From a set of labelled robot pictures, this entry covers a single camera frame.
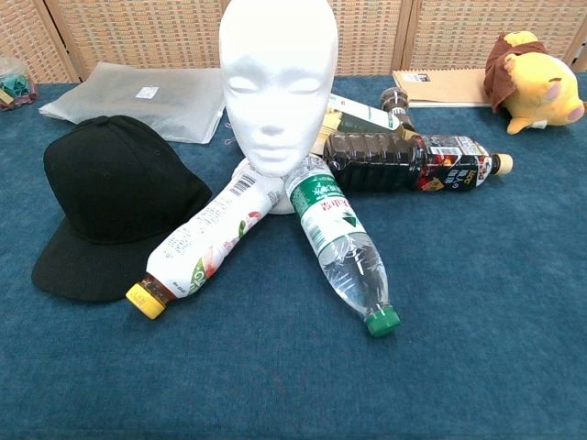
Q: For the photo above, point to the black baseball cap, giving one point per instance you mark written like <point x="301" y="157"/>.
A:
<point x="114" y="183"/>

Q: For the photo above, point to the green cap water bottle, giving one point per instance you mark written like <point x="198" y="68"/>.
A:
<point x="330" y="229"/>

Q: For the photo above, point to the white mannequin head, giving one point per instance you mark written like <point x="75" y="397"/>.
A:
<point x="275" y="69"/>

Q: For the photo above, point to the white label tea bottle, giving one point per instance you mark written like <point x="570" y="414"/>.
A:
<point x="206" y="243"/>

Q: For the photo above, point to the dark coffee bottle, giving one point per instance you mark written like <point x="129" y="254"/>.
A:
<point x="376" y="156"/>

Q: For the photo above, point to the yellow tea bottle green label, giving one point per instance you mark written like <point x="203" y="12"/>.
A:
<point x="367" y="117"/>

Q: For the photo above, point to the small dark grinder bottle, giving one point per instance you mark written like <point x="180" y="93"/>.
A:
<point x="394" y="98"/>

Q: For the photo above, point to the blue felt table cover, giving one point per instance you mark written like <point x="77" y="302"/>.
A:
<point x="458" y="298"/>

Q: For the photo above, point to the translucent zip bag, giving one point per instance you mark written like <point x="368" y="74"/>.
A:
<point x="137" y="110"/>

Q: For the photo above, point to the kraft spiral notebook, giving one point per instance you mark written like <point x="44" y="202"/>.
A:
<point x="445" y="87"/>

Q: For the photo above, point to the woven bamboo folding screen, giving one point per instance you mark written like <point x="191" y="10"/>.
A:
<point x="137" y="27"/>

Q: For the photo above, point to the yellow brown plush toy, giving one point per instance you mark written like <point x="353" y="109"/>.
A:
<point x="541" y="87"/>

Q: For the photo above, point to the clear jar of clips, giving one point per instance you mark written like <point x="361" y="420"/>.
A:
<point x="16" y="87"/>

